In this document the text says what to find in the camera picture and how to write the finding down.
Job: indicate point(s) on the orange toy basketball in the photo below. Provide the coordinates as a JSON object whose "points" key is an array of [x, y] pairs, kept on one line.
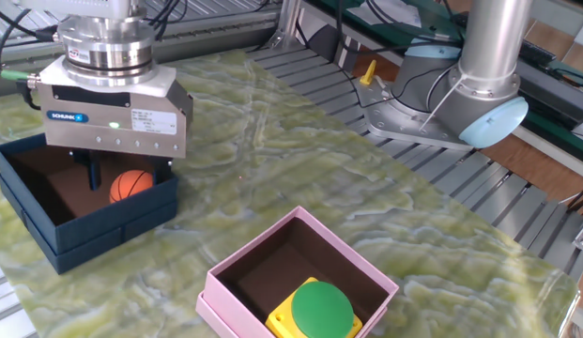
{"points": [[130, 184]]}

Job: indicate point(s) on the black power strip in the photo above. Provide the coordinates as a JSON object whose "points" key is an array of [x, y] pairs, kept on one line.
{"points": [[537, 51]]}

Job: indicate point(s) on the small yellow plastic clip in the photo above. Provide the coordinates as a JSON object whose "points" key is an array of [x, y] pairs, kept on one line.
{"points": [[368, 72]]}

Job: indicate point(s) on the pink cardboard box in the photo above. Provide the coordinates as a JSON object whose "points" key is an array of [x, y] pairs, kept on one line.
{"points": [[220, 291]]}

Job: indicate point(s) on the green marble pattern sheet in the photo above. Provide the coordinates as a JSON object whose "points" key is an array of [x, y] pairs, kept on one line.
{"points": [[319, 164]]}

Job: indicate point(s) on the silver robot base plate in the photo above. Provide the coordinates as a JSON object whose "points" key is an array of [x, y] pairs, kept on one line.
{"points": [[385, 117]]}

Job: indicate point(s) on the yellow box with green button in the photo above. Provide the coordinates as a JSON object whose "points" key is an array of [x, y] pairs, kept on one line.
{"points": [[319, 312]]}

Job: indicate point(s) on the green workbench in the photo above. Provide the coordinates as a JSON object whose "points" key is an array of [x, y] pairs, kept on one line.
{"points": [[568, 136]]}

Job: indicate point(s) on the dark blue cardboard box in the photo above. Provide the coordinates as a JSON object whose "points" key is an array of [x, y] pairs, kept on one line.
{"points": [[108, 227]]}

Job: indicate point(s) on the silver Schunk gripper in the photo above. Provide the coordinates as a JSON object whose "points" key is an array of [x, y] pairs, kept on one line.
{"points": [[112, 136]]}

